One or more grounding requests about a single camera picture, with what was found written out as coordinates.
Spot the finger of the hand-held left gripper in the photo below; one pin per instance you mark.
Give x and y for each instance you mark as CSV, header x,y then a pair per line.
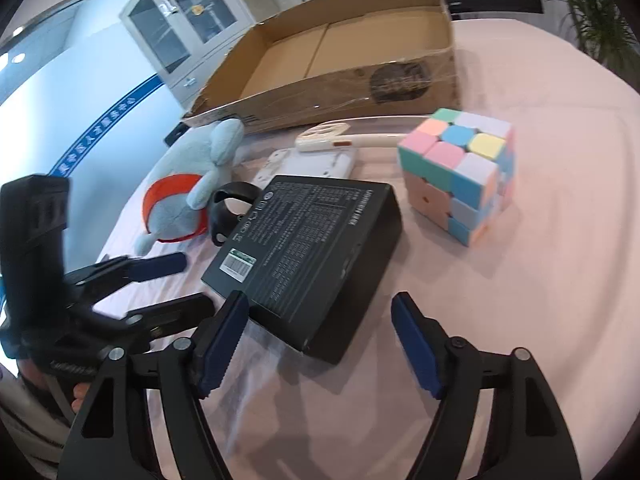
x,y
180,312
160,265

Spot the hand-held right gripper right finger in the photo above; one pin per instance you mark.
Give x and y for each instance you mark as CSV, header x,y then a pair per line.
x,y
415,350

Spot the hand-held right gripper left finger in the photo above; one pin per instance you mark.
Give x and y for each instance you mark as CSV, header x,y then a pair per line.
x,y
222,345

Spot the blue plush toy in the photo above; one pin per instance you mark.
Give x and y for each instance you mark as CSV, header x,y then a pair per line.
x,y
175,210

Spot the black wrist watch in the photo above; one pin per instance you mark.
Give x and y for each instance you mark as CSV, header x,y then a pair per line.
x,y
218,215

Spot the black product box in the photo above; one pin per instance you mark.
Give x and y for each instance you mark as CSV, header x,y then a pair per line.
x,y
300,260

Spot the pastel puzzle cube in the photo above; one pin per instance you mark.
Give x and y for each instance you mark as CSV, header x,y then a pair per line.
x,y
450,180

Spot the white rectangular device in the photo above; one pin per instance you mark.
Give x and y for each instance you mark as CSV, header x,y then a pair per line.
x,y
310,162

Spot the cream handheld fan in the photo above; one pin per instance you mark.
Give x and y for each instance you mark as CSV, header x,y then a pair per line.
x,y
320,137

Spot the cardboard box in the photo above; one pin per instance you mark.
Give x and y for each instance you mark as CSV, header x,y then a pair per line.
x,y
320,90

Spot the person's left hand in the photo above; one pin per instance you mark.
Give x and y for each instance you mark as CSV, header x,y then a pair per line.
x,y
80,396

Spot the pink tablecloth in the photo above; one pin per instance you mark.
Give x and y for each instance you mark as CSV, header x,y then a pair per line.
x,y
525,285

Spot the black suitcase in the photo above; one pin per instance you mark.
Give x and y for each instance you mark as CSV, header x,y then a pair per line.
x,y
174,134

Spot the grey glass-door cabinet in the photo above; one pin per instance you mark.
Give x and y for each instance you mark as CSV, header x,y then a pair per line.
x,y
170,35

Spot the spiky palm plant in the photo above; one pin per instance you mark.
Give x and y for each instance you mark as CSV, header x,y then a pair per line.
x,y
600,25

